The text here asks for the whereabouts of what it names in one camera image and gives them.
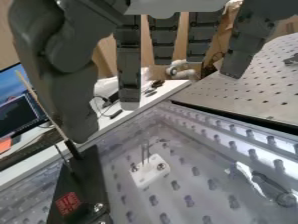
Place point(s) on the small white box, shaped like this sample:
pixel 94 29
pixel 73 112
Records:
pixel 148 173

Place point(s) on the dark paper clip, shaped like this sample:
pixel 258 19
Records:
pixel 270 190

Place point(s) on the clear box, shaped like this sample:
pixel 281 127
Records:
pixel 207 140

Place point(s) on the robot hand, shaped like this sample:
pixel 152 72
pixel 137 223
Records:
pixel 70 50

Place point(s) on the white desk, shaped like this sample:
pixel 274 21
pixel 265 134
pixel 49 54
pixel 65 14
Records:
pixel 150 96

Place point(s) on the computer screen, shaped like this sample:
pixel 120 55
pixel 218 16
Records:
pixel 17 106

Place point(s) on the small white jointed device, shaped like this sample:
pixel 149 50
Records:
pixel 180 70

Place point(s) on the black plate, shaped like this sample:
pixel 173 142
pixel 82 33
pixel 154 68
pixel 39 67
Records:
pixel 81 190

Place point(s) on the thin stick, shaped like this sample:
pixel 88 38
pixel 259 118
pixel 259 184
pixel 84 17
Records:
pixel 44 110

